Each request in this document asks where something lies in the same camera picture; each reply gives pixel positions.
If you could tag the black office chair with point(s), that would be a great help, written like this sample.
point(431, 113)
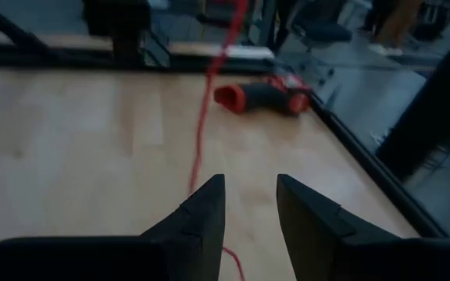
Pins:
point(320, 33)

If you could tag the person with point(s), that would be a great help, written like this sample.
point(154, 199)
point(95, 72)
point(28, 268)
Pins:
point(397, 19)

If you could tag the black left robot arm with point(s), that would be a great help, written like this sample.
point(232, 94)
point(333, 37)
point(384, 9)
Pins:
point(119, 23)

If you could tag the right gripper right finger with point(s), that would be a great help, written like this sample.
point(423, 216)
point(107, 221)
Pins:
point(311, 226)

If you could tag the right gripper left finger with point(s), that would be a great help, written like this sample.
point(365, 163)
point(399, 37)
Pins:
point(201, 226)

